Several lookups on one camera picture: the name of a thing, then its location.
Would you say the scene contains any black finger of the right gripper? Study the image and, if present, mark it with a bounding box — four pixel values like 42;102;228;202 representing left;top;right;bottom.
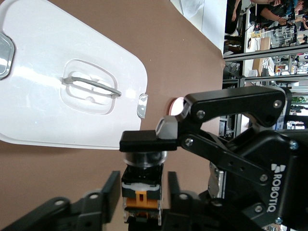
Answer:
119;85;293;187

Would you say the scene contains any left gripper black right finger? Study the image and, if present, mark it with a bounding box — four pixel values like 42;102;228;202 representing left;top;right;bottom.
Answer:
163;171;243;231

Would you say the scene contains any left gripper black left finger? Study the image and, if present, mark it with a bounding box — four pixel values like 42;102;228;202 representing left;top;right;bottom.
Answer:
0;170;121;231

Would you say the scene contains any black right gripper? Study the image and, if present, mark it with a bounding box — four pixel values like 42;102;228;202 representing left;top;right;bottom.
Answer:
209;126;308;231

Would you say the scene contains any orange push button switch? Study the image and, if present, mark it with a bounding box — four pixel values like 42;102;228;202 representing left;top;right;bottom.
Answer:
121;150;168;227

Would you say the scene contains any brown cardboard box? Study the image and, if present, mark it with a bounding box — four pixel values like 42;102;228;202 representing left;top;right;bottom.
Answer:
252;36;273;51

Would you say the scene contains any grey box lid clip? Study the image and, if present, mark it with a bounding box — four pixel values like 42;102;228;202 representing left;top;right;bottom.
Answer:
136;93;149;120
0;33;16;80

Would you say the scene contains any white lidded storage box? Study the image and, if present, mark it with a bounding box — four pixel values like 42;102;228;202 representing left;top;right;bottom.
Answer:
0;0;149;151

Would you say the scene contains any black metal shelf rack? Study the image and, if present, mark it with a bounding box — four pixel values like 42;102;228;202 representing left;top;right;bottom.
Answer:
222;44;308;137

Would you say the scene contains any pink round plate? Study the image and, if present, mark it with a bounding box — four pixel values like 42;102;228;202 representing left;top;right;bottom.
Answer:
167;96;185;116

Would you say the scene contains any brown table cover mat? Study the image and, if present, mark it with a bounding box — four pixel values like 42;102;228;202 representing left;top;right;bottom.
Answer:
0;0;226;231

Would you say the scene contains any grey box lid handle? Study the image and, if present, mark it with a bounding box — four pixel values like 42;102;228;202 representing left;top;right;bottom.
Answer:
62;76;122;98

